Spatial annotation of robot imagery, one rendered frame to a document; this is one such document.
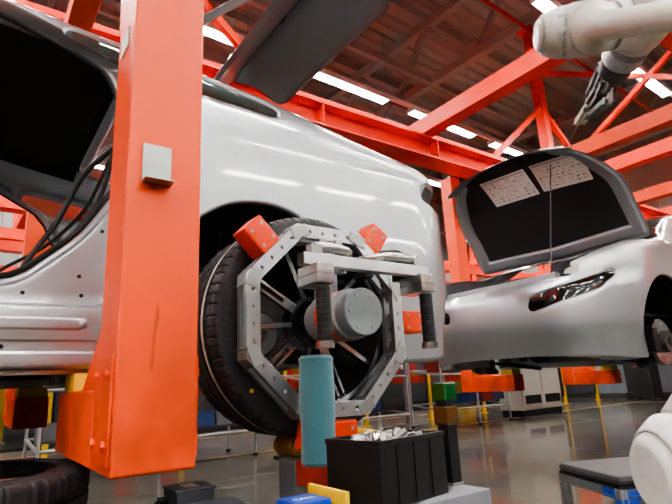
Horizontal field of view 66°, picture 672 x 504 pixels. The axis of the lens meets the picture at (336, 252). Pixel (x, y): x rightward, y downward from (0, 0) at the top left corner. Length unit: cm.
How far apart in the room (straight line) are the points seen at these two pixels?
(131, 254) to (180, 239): 11
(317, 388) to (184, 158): 62
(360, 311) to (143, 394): 58
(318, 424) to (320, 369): 13
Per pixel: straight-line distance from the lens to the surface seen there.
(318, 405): 129
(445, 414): 117
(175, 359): 110
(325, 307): 120
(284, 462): 164
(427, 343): 141
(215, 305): 141
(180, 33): 137
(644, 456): 82
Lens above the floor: 67
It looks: 14 degrees up
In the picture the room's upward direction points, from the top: 3 degrees counter-clockwise
